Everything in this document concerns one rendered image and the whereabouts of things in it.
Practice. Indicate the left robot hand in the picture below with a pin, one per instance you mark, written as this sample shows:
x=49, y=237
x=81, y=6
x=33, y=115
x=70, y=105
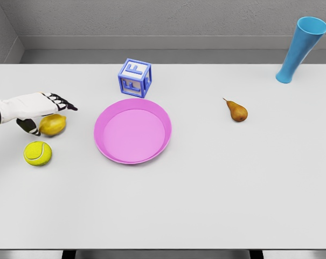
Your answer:
x=37, y=106

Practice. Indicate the yellow lemon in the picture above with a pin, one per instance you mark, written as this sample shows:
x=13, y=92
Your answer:
x=53, y=125

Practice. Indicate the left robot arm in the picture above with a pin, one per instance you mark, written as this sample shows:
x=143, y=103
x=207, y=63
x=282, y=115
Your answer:
x=5, y=110

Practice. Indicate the pink plate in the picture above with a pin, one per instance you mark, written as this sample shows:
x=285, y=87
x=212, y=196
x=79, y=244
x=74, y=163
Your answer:
x=132, y=131

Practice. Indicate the yellow tennis ball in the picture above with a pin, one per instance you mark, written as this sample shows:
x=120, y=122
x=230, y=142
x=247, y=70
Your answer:
x=37, y=153

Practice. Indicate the blue letter block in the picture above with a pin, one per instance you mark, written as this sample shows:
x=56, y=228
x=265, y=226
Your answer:
x=134, y=78

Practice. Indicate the brown pear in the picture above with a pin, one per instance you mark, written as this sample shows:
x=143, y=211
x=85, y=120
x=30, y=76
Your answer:
x=237, y=111

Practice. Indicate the tall blue cup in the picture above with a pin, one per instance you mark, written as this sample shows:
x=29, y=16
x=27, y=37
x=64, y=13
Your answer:
x=300, y=48

